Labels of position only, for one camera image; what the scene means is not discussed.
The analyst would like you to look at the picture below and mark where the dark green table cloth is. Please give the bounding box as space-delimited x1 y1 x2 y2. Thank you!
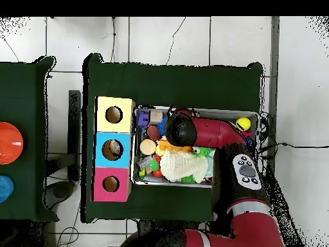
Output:
0 55 58 223
82 53 265 228

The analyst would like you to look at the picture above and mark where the purple toy block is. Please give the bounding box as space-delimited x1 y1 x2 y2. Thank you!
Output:
136 111 150 128

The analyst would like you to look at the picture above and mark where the orange round disc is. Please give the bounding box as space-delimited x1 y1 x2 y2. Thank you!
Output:
0 122 24 165

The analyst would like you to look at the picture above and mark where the green spiky ball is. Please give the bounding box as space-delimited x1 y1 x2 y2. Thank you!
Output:
192 146 215 158

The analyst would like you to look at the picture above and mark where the orange toy building block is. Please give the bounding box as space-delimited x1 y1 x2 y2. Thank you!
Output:
158 138 193 154

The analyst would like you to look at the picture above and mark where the toy hamburger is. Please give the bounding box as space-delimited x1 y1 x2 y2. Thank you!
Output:
139 138 157 156

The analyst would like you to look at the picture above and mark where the plain yellow ball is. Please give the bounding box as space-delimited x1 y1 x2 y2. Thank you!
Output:
236 116 252 132

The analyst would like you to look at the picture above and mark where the blue spiky ball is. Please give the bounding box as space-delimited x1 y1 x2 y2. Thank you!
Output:
156 116 168 136

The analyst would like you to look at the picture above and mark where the blue round disc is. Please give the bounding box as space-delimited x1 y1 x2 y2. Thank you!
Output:
0 174 15 203

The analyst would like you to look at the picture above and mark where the wooden box with three holes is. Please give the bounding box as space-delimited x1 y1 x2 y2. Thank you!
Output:
92 95 136 203

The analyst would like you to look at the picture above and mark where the cream knitted cloth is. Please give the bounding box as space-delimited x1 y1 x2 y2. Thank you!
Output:
159 151 209 185

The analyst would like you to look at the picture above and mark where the shallow clear mesh bin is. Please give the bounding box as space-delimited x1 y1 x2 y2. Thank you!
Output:
132 105 260 189

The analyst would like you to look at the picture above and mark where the black cable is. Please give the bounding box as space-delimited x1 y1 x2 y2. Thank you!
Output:
259 141 329 155

